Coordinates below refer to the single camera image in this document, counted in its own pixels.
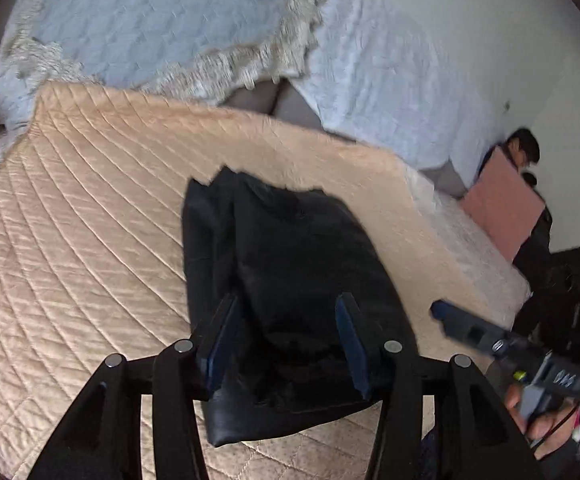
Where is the peach quilted blanket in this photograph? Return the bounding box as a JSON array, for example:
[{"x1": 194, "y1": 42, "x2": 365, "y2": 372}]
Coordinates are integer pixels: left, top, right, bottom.
[{"x1": 0, "y1": 82, "x2": 532, "y2": 480}]

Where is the person's right hand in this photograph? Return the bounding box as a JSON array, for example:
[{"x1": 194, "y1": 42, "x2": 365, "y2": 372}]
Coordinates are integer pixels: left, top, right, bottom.
[{"x1": 504, "y1": 382, "x2": 580, "y2": 461}]

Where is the black cable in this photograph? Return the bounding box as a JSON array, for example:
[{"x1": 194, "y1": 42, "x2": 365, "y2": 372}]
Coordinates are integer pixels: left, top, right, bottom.
[{"x1": 532, "y1": 400, "x2": 577, "y2": 448}]

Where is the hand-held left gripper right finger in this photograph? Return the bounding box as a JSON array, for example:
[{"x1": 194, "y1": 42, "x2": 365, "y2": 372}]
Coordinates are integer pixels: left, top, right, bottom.
[{"x1": 334, "y1": 291, "x2": 546, "y2": 480}]

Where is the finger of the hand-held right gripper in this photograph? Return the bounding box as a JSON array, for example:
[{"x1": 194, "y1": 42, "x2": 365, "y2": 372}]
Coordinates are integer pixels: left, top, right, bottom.
[{"x1": 430, "y1": 298, "x2": 513, "y2": 358}]

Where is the grey bed base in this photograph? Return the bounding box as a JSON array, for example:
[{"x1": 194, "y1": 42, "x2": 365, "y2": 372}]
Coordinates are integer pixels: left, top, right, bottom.
[{"x1": 227, "y1": 79, "x2": 323, "y2": 128}]

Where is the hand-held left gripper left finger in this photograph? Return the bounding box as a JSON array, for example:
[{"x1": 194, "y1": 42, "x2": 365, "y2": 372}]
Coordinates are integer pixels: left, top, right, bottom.
[{"x1": 27, "y1": 292, "x2": 241, "y2": 480}]

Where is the pink cloth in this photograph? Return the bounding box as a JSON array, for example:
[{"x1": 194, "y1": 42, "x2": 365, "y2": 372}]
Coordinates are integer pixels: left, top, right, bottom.
[{"x1": 461, "y1": 145, "x2": 546, "y2": 262}]

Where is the black leather jacket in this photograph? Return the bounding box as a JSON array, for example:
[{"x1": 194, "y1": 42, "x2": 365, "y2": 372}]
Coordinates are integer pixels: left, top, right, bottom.
[{"x1": 182, "y1": 166, "x2": 421, "y2": 448}]

